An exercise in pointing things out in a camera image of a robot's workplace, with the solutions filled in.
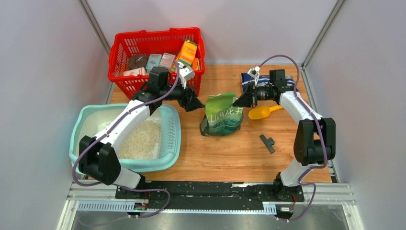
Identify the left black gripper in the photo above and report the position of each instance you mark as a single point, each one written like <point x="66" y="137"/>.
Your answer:
<point x="194" y="103"/>

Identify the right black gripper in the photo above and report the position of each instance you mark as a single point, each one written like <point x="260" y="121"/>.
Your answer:
<point x="247" y="99"/>

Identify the yellow plastic scoop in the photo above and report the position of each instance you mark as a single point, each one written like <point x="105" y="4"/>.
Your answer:
<point x="263" y="112"/>

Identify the green litter bag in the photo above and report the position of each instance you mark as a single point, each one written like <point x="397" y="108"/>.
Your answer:
<point x="221" y="118"/>

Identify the black bag clip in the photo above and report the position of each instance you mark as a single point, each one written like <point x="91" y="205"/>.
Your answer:
<point x="268" y="142"/>

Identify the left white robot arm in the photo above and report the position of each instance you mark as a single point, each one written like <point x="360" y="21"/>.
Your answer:
<point x="97" y="156"/>

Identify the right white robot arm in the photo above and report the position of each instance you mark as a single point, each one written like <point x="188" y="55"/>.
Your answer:
<point x="314" y="143"/>

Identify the pink grey small box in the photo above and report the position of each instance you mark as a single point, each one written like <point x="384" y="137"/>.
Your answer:
<point x="167" y="60"/>

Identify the teal plastic litter box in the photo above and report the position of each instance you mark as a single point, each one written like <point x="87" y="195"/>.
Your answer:
<point x="95" y="118"/>

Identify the teal small box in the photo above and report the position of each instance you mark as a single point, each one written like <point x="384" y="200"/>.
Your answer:
<point x="153" y="61"/>

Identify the beige cat litter pile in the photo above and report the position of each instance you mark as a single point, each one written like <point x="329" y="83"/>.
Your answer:
<point x="143" y="143"/>

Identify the brown round box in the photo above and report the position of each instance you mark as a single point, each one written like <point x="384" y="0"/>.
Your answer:
<point x="137" y="61"/>

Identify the blue white snack bag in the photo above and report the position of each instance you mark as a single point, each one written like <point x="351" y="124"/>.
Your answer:
<point x="247" y="81"/>

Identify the orange green sponge pack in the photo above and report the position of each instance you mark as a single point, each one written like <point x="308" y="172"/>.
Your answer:
<point x="187" y="53"/>

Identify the white pink sponge pack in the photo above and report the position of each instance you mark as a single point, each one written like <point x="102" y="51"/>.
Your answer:
<point x="135" y="72"/>

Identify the red plastic shopping basket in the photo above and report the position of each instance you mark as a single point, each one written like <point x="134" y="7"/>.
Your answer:
<point x="142" y="42"/>

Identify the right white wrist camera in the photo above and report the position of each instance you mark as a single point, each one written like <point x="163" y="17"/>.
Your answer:
<point x="254" y="73"/>

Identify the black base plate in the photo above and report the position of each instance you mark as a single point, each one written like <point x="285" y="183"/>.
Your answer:
<point x="189" y="195"/>

